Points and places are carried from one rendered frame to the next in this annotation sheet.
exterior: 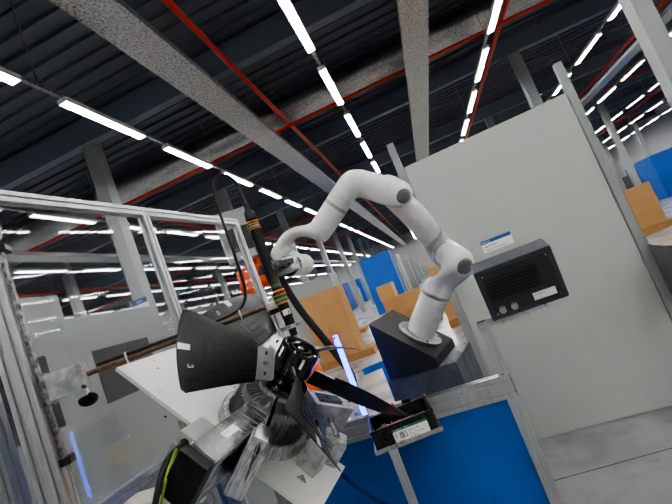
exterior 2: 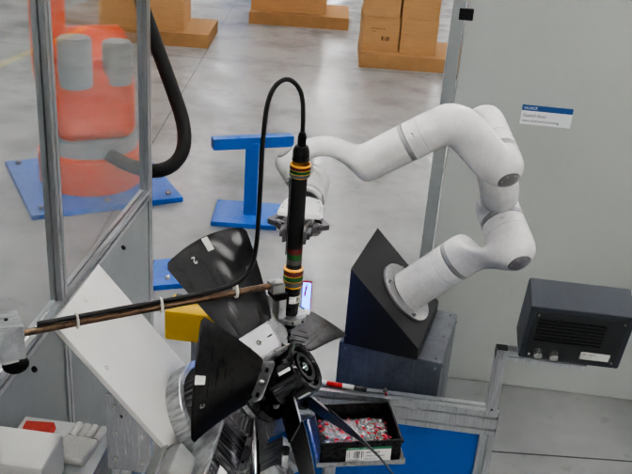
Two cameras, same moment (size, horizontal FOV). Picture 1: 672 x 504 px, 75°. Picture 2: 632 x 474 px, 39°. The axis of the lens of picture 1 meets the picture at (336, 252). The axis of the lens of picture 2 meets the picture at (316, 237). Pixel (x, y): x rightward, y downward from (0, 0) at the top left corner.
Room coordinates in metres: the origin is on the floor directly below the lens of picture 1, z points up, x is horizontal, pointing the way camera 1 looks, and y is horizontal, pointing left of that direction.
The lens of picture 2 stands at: (-0.29, 0.50, 2.29)
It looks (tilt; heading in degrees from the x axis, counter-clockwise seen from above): 25 degrees down; 349
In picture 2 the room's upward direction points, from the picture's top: 4 degrees clockwise
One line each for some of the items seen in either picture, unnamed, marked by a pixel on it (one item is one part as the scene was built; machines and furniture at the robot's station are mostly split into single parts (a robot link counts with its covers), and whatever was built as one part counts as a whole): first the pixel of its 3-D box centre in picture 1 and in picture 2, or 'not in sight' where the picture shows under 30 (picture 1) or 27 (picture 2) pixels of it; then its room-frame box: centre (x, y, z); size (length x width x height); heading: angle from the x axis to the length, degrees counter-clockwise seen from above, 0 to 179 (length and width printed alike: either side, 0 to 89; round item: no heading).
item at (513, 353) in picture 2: (511, 316); (540, 356); (1.56, -0.49, 1.04); 0.24 x 0.03 x 0.03; 74
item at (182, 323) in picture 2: not in sight; (197, 321); (1.81, 0.40, 1.02); 0.16 x 0.10 x 0.11; 74
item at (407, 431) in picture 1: (402, 423); (355, 432); (1.52, 0.00, 0.85); 0.22 x 0.17 x 0.07; 90
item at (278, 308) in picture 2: (283, 314); (287, 299); (1.38, 0.23, 1.33); 0.09 x 0.07 x 0.10; 109
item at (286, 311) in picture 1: (269, 268); (295, 234); (1.39, 0.22, 1.49); 0.04 x 0.04 x 0.46
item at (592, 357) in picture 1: (535, 257); (582, 162); (2.86, -1.19, 1.10); 1.21 x 0.05 x 2.20; 74
